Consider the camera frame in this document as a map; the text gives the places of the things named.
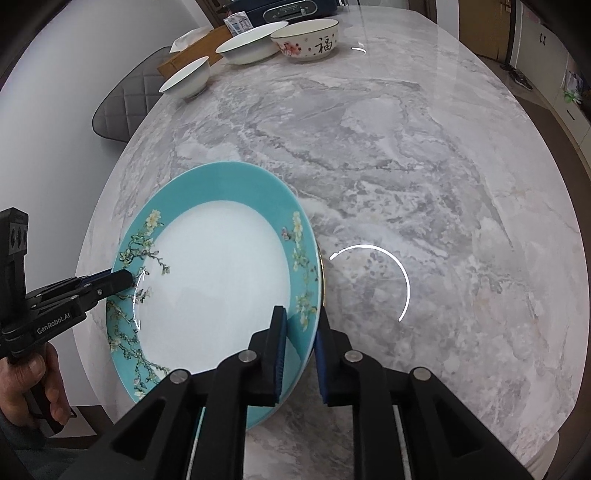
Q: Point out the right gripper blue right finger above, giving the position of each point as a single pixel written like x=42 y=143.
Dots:
x=327 y=360

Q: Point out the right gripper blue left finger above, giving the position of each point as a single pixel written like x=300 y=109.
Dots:
x=272 y=358

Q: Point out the grey gradient plate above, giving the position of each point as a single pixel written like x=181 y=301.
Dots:
x=322 y=278

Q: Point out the large teal floral plate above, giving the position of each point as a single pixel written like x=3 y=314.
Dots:
x=212 y=253

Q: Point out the wide white bowl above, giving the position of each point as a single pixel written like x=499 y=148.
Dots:
x=252 y=46

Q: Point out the cream bowl pink flowers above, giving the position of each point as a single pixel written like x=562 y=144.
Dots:
x=309 y=40

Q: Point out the grey left sleeve forearm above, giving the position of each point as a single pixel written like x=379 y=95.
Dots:
x=38 y=456

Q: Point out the person's left hand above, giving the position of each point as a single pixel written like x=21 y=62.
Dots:
x=17 y=380

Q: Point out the grey quilted chair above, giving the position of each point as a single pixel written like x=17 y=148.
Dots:
x=125 y=107

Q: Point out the small white bowl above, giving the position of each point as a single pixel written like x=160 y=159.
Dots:
x=189 y=81

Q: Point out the wooden tissue box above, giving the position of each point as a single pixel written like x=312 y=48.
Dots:
x=203 y=47

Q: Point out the small blue white carton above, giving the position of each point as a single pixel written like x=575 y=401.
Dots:
x=238 y=23

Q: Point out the dark blue electric cooker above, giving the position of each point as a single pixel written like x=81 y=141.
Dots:
x=268 y=11

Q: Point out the white storage cabinet shelves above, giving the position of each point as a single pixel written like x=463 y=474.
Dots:
x=546 y=63

